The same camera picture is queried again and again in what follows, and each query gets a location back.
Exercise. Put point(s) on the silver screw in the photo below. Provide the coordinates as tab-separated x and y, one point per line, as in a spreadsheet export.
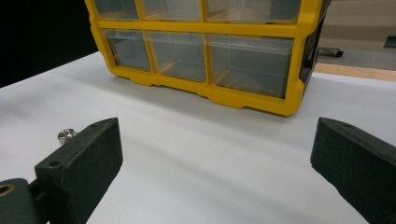
66	135

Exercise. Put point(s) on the clear plastic drawer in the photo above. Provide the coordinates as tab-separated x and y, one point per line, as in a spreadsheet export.
171	9
129	49
252	11
249	65
116	7
177	56

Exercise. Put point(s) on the wooden cabinet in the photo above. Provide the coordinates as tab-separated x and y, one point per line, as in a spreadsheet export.
358	18

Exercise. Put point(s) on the yellow black drawer organizer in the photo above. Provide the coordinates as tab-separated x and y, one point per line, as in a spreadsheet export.
202	27

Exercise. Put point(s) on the black stand foot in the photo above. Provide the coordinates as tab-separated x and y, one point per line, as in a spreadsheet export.
331	52

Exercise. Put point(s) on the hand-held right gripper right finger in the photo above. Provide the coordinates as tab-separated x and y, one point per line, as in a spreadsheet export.
358	168

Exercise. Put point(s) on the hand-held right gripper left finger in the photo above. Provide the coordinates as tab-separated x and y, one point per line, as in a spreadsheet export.
81	168

